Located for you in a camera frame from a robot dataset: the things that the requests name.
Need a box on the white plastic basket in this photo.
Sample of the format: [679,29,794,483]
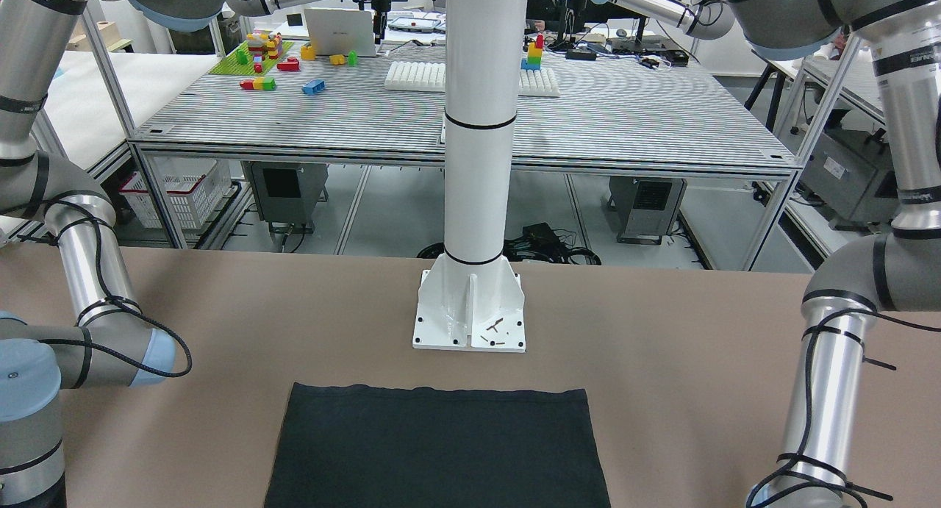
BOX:
[120,157,231,230]

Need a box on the green lego baseplate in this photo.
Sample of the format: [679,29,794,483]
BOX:
[208,41,295,78]

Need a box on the white mounting column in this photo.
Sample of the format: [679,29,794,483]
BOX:
[412,0,526,353]

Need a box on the black graphic t-shirt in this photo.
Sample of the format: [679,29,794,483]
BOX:
[263,384,611,507]

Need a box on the white laptop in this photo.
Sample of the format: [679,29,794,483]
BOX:
[303,8,377,58]

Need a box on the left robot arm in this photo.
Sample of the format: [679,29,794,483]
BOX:
[592,0,940,507]

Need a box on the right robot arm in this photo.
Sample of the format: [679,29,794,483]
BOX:
[2,0,192,507]

